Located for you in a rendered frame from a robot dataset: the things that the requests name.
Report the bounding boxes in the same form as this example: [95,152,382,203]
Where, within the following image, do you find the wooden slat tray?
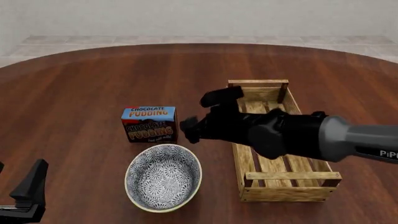
[228,79,343,203]

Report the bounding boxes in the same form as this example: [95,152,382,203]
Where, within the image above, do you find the chocolate pudding box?
[121,106,179,144]

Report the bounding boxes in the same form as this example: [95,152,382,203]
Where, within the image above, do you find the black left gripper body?
[0,202,47,224]

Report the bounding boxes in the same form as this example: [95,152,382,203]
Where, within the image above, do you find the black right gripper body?
[200,99,250,142]

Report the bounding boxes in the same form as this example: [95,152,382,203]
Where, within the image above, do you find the patterned black and white bowl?
[124,143,203,213]

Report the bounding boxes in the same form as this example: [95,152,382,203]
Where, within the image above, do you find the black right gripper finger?
[200,85,245,108]
[179,115,206,144]

